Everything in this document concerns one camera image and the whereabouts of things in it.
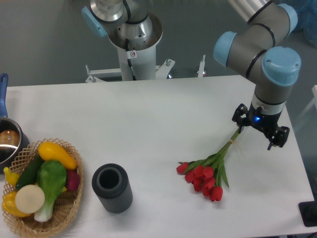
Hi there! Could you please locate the white onion half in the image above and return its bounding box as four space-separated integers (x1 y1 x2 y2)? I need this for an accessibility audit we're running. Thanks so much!
15 184 45 214

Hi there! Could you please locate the yellow bell pepper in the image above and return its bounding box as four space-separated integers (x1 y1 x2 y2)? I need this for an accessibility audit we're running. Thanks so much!
1 191 31 218

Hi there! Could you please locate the black device at edge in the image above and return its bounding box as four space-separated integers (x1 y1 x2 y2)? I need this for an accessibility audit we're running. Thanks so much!
298 201 317 227

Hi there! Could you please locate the red radish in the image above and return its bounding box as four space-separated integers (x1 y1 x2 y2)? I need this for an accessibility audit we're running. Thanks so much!
65 171 81 191

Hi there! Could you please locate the blue handled saucepan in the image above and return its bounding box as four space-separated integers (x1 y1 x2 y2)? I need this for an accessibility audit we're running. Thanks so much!
0 73 29 175

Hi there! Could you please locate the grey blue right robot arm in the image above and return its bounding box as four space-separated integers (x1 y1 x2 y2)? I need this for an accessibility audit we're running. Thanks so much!
213 0 301 147

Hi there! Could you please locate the yellow squash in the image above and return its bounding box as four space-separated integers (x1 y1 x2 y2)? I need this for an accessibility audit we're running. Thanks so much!
38 141 77 170

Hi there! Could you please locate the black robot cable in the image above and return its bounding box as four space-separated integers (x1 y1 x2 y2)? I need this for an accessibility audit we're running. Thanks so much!
124 38 137 81

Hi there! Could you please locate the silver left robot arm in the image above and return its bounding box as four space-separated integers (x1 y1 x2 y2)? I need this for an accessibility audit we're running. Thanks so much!
81 0 280 147

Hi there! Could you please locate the woven wicker basket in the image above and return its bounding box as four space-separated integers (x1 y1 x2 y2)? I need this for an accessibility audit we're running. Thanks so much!
0 138 84 238

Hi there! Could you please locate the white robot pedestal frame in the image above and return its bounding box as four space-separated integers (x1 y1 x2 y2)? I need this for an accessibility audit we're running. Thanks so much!
85 46 207 84

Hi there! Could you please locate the red tulip bouquet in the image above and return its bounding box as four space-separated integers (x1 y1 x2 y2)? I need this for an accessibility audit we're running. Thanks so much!
176 129 239 202

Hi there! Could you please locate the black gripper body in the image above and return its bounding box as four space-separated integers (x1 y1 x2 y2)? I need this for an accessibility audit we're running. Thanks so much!
232 104 290 148

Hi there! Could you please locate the green bok choy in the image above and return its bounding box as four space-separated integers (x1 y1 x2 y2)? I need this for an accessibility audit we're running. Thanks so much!
34 160 66 222

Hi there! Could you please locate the dark grey ribbed vase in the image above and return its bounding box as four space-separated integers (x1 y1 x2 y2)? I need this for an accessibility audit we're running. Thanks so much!
92 163 133 214

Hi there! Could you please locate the dark green cucumber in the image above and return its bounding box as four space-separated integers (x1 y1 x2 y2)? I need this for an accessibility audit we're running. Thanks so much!
15 154 44 191

